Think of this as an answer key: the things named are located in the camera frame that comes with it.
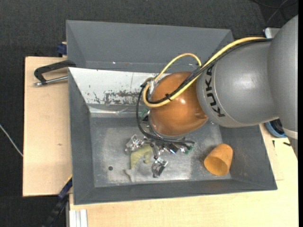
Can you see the grey metal bin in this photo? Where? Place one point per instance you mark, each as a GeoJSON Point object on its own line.
{"type": "Point", "coordinates": [106, 136]}

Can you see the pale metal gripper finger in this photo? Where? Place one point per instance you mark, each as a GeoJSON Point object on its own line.
{"type": "Point", "coordinates": [133, 143]}
{"type": "Point", "coordinates": [159, 166]}

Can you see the pale green toy animal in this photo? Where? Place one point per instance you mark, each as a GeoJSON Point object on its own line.
{"type": "Point", "coordinates": [139, 155]}

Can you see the pale wood flat board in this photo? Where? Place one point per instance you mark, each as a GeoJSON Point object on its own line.
{"type": "Point", "coordinates": [45, 126]}

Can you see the orange plastic cup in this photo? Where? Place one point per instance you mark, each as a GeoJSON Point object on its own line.
{"type": "Point", "coordinates": [219, 160]}

